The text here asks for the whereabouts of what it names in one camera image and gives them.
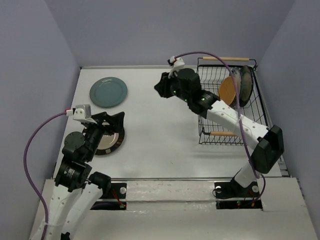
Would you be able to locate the woven bamboo plate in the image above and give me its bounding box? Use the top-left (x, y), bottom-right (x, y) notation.
top-left (218, 76), bottom-right (236, 107)

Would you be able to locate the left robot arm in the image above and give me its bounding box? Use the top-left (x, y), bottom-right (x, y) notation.
top-left (32, 106), bottom-right (125, 240)

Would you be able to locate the teal ceramic plate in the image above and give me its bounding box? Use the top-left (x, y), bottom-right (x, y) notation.
top-left (89, 77), bottom-right (128, 108)

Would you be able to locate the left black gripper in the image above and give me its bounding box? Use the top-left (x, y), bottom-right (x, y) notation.
top-left (85, 110), bottom-right (126, 160)

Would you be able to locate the black wire dish rack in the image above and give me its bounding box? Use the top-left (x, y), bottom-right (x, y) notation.
top-left (196, 57), bottom-right (270, 149)

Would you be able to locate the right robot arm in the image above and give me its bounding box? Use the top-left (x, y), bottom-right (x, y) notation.
top-left (154, 68), bottom-right (284, 199)

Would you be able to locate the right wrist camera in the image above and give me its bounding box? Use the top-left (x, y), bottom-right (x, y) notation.
top-left (167, 56), bottom-right (185, 78)

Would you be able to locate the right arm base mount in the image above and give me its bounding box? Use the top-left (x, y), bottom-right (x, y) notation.
top-left (212, 181), bottom-right (263, 210)

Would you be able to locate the blue floral plate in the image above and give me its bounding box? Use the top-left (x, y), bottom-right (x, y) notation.
top-left (229, 67), bottom-right (242, 93)

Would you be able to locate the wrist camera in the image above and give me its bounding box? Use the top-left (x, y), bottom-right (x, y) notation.
top-left (167, 56), bottom-right (185, 78)
top-left (73, 104), bottom-right (97, 124)

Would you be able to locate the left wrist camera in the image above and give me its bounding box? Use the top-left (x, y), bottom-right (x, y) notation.
top-left (73, 104), bottom-right (97, 124)

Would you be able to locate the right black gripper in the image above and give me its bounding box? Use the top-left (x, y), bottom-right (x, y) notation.
top-left (155, 68), bottom-right (192, 103)

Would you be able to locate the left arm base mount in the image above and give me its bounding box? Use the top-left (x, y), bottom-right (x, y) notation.
top-left (91, 182), bottom-right (127, 211)

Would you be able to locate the striped rim beige plate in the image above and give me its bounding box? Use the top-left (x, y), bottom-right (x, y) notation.
top-left (239, 65), bottom-right (253, 107)

